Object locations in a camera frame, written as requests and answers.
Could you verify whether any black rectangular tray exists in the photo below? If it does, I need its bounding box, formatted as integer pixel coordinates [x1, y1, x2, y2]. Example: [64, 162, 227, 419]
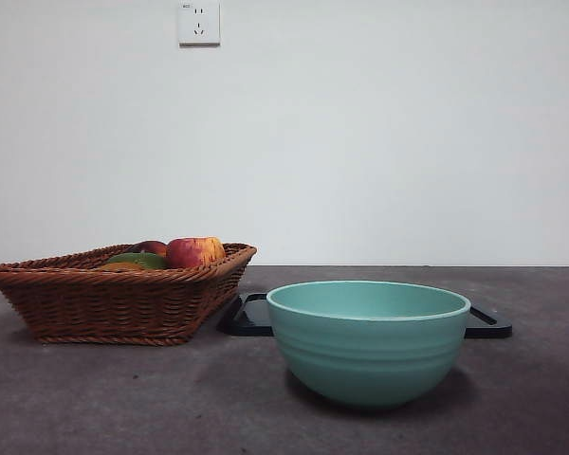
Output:
[222, 292, 513, 339]

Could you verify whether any dark red fruit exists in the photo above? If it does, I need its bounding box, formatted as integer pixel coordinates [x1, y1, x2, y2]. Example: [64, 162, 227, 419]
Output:
[131, 240, 169, 258]

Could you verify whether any brown wicker basket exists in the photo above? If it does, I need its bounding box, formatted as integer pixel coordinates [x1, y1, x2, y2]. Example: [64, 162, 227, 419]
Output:
[0, 242, 258, 346]

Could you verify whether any green fruit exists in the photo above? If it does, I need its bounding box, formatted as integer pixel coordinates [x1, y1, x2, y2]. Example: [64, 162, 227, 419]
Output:
[104, 251, 170, 271]

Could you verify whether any white wall socket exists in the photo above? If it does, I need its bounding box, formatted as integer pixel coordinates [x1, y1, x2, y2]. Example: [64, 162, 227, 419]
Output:
[178, 1, 222, 47]

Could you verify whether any red and yellow apple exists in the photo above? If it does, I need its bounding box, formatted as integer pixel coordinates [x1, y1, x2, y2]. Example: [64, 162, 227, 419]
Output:
[165, 236, 227, 269]

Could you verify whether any teal ceramic bowl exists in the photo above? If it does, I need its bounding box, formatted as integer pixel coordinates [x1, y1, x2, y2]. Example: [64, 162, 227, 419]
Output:
[266, 280, 471, 411]

